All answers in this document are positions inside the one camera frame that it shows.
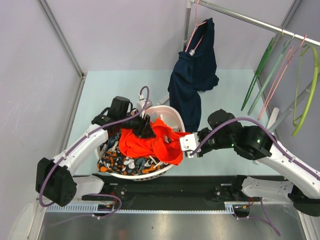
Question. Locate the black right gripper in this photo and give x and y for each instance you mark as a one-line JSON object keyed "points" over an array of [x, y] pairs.
{"points": [[201, 133]]}

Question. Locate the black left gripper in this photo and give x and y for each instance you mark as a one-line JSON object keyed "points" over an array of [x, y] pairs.
{"points": [[143, 129]]}

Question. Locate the orange mesh shorts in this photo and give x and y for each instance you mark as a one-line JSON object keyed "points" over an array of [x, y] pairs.
{"points": [[165, 146]]}

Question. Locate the dark green hanger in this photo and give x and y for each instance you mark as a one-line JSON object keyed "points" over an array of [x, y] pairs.
{"points": [[258, 71]]}

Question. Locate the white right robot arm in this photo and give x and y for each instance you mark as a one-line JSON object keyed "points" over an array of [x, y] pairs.
{"points": [[252, 141]]}

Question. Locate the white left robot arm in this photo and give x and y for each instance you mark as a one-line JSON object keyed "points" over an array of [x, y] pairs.
{"points": [[55, 178]]}

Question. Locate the orange camouflage shorts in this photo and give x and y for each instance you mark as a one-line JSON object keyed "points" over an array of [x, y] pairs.
{"points": [[113, 161]]}

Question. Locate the navy blue shorts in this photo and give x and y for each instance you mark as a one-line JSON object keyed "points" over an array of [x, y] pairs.
{"points": [[194, 72]]}

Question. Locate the lime green hanger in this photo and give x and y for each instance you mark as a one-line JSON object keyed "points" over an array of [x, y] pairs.
{"points": [[308, 92]]}

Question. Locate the pink hanger on right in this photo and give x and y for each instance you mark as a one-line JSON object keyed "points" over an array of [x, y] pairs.
{"points": [[281, 65]]}

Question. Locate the pale green hanger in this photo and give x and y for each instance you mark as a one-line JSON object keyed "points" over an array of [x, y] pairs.
{"points": [[257, 97]]}

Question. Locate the white plastic laundry basket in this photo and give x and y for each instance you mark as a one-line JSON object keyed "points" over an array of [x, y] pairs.
{"points": [[165, 113]]}

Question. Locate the white rack foot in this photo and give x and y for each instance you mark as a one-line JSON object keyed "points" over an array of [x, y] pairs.
{"points": [[273, 117]]}

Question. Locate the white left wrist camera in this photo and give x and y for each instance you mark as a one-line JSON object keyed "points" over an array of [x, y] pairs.
{"points": [[142, 105]]}

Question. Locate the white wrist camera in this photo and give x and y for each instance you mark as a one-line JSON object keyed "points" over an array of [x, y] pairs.
{"points": [[188, 145], [142, 105]]}

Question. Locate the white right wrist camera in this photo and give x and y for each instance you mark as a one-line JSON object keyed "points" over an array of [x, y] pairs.
{"points": [[188, 145]]}

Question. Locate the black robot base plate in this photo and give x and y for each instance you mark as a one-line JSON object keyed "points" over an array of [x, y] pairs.
{"points": [[214, 188]]}

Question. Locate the white slotted cable duct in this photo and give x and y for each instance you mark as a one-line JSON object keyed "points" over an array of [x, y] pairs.
{"points": [[99, 208]]}

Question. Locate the metal clothes rack rail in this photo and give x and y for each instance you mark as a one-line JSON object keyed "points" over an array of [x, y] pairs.
{"points": [[252, 21]]}

